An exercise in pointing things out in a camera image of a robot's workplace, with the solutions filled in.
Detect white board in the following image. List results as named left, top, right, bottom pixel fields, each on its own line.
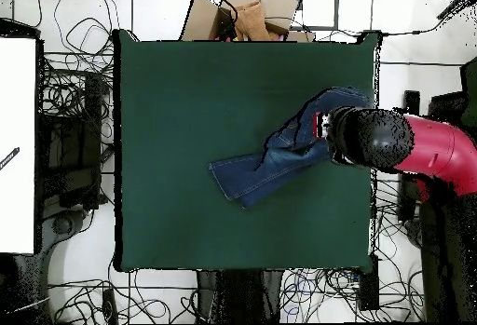
left=0, top=36, right=37, bottom=255

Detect black power strip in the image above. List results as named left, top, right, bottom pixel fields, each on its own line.
left=102, top=288, right=119, bottom=324

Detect black flat panel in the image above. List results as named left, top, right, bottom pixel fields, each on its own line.
left=427, top=91, right=467, bottom=118

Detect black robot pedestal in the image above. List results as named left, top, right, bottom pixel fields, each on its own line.
left=195, top=269, right=284, bottom=324

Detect black table leg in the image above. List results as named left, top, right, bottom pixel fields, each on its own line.
left=358, top=255, right=380, bottom=311

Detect black strip with white print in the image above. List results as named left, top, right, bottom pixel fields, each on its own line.
left=0, top=146, right=20, bottom=171

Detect brown cardboard box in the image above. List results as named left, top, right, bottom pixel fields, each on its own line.
left=179, top=0, right=317, bottom=43

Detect black cable tangle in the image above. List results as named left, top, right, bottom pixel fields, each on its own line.
left=36, top=0, right=116, bottom=117
left=279, top=266, right=426, bottom=322
left=48, top=278, right=198, bottom=324

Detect dark metal frame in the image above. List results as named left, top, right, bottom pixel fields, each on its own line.
left=284, top=0, right=340, bottom=32

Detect blue denim jeans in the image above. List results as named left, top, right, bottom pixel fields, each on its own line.
left=207, top=86, right=372, bottom=210

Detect dark green cloth sheet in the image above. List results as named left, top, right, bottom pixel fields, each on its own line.
left=459, top=56, right=477, bottom=129

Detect black equipment rack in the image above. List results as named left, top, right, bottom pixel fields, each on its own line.
left=36, top=71, right=103, bottom=210

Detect tan cloth in box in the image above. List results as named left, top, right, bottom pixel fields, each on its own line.
left=233, top=1, right=271, bottom=42

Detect black upright post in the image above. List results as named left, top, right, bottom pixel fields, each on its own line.
left=402, top=89, right=421, bottom=115

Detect dark green table cloth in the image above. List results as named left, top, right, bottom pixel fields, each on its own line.
left=112, top=28, right=383, bottom=274

